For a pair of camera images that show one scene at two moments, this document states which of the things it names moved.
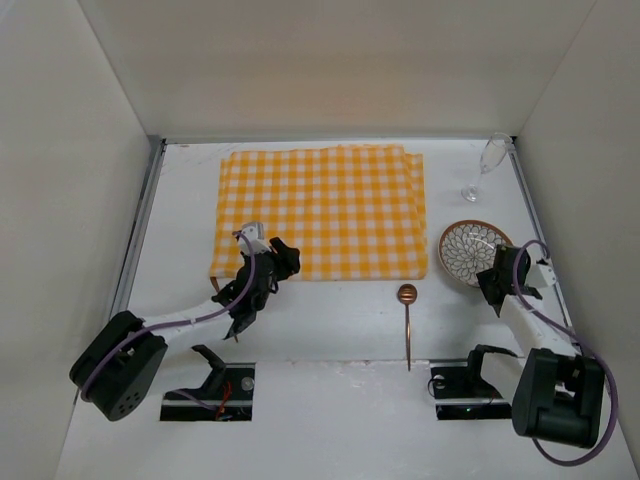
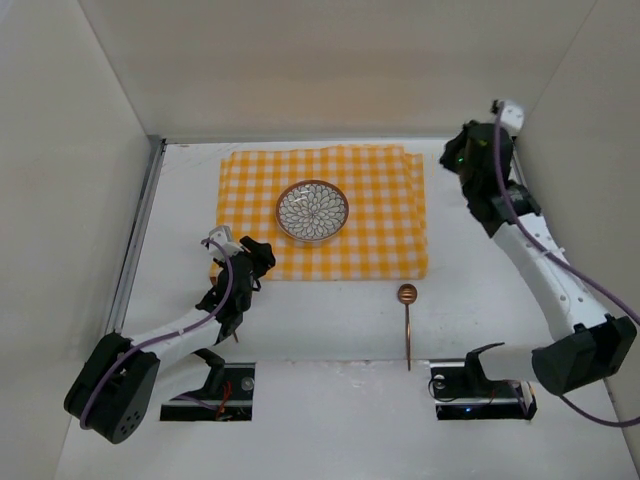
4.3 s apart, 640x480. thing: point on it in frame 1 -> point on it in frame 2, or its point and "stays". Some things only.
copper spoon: [406, 294] stays
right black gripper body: [498, 285] -> [460, 151]
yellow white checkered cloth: [346, 211] stays
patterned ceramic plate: [469, 247] -> [312, 210]
